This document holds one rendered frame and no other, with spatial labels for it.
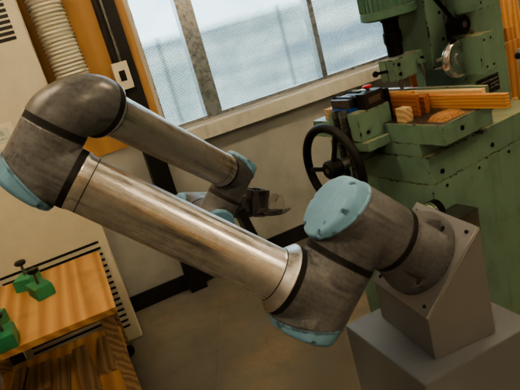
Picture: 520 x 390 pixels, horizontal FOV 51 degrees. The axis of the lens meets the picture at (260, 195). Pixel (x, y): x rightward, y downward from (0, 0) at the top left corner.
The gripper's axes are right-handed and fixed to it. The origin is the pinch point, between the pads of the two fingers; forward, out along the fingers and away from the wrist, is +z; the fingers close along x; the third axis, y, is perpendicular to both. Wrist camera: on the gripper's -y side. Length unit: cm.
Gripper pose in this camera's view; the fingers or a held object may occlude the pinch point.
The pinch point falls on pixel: (286, 210)
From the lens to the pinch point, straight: 173.5
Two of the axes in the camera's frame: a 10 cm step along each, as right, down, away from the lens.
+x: -4.9, -1.4, 8.6
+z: 8.7, -0.3, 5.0
